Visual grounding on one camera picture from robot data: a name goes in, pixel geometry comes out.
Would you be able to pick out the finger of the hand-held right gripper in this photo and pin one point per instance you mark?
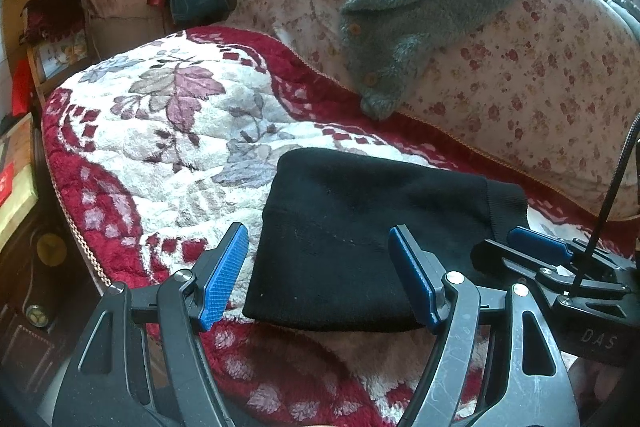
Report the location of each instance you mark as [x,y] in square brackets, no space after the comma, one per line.
[520,264]
[537,242]

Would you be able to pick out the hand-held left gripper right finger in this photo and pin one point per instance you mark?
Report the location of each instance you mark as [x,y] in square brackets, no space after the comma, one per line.
[415,277]

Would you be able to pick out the dark wooden cabinet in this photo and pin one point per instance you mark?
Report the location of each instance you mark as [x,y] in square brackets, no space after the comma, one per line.
[35,307]

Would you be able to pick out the floral covered sofa backrest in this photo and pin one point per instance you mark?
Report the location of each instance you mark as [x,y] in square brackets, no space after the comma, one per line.
[525,72]

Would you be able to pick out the yellow cardboard box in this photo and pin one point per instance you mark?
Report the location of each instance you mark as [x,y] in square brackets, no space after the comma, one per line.
[15,187]

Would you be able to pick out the dark red folded cloth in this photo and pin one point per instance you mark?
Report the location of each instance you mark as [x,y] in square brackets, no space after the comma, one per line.
[52,17]

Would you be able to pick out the black knit pants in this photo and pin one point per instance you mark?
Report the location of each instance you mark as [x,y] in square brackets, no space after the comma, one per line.
[360,217]

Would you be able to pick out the red white floral blanket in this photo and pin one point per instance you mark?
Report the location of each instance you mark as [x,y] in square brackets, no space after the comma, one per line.
[150,147]

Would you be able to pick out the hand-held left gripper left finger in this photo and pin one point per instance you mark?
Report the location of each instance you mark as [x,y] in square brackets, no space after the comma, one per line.
[222,277]

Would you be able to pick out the person's right hand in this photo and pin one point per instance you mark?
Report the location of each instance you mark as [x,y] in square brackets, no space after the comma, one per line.
[600,382]

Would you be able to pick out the red box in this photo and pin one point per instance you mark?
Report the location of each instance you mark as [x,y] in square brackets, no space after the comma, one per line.
[21,87]

